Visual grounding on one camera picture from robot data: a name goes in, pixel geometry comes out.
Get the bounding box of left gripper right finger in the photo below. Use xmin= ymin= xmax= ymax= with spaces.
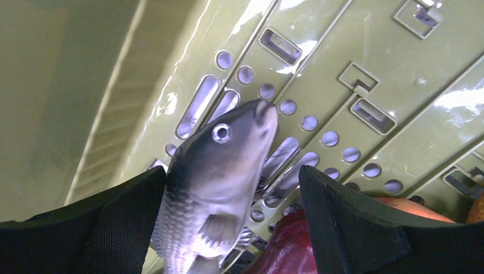
xmin=299 ymin=165 xmax=483 ymax=273

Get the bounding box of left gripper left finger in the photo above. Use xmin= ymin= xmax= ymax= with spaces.
xmin=1 ymin=166 xmax=167 ymax=273

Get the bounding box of silver toy fish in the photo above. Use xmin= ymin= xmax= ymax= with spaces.
xmin=152 ymin=98 xmax=278 ymax=273

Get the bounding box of orange squash slice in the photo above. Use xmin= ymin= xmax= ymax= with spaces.
xmin=373 ymin=194 xmax=483 ymax=224

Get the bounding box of red meat slice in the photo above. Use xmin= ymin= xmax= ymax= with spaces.
xmin=244 ymin=209 xmax=318 ymax=274

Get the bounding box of olive green plastic bin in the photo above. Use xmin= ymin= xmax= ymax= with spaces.
xmin=1 ymin=0 xmax=483 ymax=273

